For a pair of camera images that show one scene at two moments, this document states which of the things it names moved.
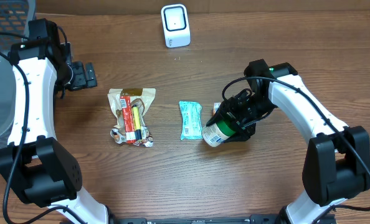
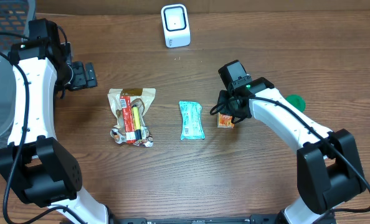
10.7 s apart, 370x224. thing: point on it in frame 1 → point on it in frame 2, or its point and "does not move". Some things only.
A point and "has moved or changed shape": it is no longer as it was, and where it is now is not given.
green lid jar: (217, 134) has moved or changed shape
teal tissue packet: (192, 127) does not move
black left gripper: (80, 75) does not move
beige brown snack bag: (130, 106) does not move
